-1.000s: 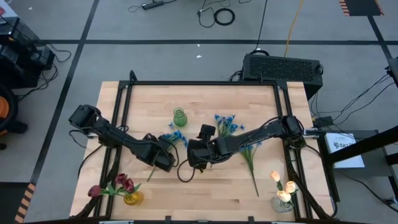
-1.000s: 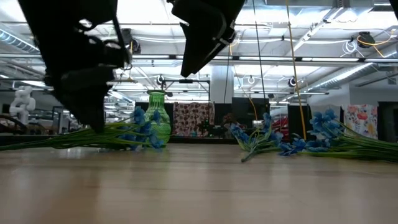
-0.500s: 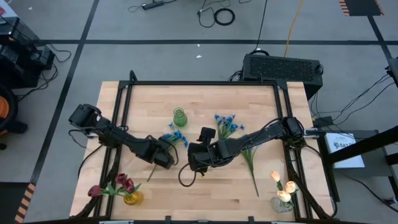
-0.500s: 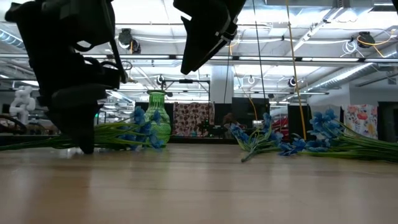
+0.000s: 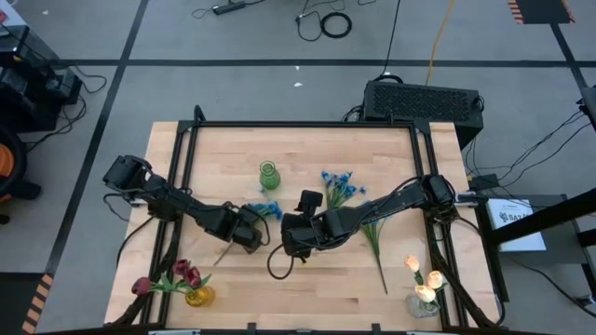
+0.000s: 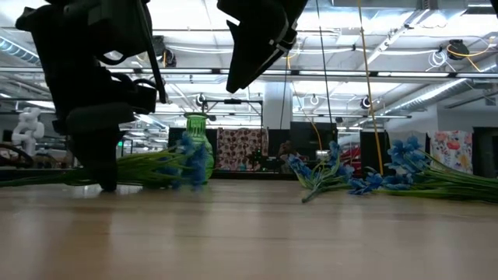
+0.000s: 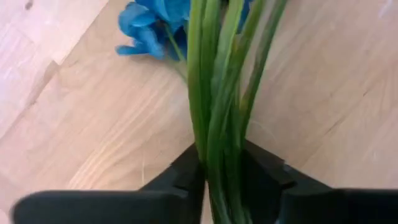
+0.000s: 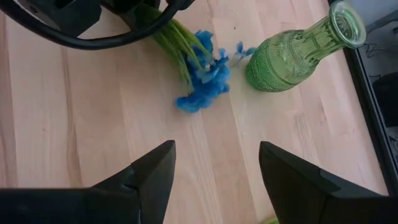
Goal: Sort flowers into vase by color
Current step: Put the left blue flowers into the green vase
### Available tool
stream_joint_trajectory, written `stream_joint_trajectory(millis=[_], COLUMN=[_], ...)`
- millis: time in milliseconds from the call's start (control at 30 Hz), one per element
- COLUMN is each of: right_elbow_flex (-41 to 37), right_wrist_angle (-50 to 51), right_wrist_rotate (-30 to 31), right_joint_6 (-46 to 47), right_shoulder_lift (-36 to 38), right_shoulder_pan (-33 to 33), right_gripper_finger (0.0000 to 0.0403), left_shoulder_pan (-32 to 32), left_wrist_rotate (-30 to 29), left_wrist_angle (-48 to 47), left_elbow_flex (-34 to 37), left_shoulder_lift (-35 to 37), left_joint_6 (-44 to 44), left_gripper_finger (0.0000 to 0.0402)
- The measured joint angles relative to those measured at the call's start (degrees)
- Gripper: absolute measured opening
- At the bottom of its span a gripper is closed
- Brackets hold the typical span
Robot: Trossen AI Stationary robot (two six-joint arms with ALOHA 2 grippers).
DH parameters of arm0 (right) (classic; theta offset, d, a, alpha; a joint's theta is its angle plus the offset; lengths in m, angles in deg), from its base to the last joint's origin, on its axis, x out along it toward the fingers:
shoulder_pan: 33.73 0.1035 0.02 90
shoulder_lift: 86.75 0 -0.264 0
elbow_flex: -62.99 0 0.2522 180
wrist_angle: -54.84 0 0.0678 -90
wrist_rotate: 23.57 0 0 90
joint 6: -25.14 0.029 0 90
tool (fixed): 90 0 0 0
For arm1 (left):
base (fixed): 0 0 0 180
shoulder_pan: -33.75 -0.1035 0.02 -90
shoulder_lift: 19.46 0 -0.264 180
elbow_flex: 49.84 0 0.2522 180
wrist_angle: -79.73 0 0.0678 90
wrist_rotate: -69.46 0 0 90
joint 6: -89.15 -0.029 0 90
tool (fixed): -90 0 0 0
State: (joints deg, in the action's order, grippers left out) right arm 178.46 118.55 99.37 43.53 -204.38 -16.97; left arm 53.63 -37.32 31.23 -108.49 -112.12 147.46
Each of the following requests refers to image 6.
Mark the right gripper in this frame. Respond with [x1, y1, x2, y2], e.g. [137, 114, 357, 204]
[216, 0, 309, 94]

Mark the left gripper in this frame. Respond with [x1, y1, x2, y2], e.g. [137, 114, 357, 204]
[50, 65, 137, 192]

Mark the blue artificial flower sprig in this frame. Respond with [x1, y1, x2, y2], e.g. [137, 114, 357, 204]
[286, 140, 357, 204]
[0, 131, 209, 191]
[347, 135, 498, 205]

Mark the green glass vase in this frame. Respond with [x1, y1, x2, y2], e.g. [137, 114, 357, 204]
[183, 112, 216, 182]

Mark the white square column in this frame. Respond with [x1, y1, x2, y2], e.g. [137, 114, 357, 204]
[263, 81, 294, 130]

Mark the black computer case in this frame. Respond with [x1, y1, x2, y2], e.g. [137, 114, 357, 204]
[289, 121, 338, 170]

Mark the long ceiling light strip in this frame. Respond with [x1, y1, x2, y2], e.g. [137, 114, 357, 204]
[0, 66, 498, 79]

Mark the black partition panel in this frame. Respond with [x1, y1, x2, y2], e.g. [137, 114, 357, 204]
[472, 126, 498, 179]
[359, 130, 390, 176]

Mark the floral print cloth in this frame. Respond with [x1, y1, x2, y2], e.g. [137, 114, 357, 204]
[427, 130, 474, 175]

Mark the black overhead stand frame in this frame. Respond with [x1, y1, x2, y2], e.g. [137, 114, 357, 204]
[200, 97, 265, 129]

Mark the black hanging cable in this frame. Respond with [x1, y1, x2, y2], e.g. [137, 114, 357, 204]
[314, 0, 335, 130]

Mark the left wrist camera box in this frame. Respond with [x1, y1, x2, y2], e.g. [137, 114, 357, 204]
[116, 79, 159, 115]

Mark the yellow hanging cable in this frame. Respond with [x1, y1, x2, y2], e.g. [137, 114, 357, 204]
[356, 0, 385, 176]

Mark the black aluminium table frame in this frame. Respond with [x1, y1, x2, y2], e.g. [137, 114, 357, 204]
[0, 166, 390, 184]

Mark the silver ventilation duct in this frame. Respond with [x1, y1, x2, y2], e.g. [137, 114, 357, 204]
[383, 77, 498, 114]

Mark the black ceiling cable reel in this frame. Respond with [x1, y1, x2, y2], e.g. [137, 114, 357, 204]
[447, 38, 471, 61]

